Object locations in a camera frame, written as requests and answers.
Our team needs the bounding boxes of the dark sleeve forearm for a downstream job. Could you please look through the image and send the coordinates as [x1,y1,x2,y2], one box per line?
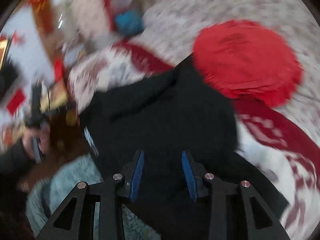
[1,139,34,210]

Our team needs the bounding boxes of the black pants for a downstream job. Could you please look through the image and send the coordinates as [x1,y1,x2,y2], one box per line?
[80,57,288,239]

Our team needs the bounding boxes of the red and white fleece blanket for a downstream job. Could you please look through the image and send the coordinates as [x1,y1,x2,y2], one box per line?
[68,44,319,239]

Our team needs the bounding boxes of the red heart-shaped ruffled pillow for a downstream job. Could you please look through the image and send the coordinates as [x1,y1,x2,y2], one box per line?
[192,20,303,107]

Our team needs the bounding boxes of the grey-green fuzzy garment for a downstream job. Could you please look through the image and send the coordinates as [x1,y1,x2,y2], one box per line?
[26,154,161,239]

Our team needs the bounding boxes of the floral bed sheet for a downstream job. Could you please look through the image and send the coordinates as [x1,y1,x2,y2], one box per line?
[135,0,319,132]

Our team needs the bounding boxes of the blue plastic bag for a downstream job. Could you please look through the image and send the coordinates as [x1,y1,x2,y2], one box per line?
[114,10,144,37]

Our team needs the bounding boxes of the person's left hand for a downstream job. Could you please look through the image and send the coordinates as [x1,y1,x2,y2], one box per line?
[22,125,50,163]

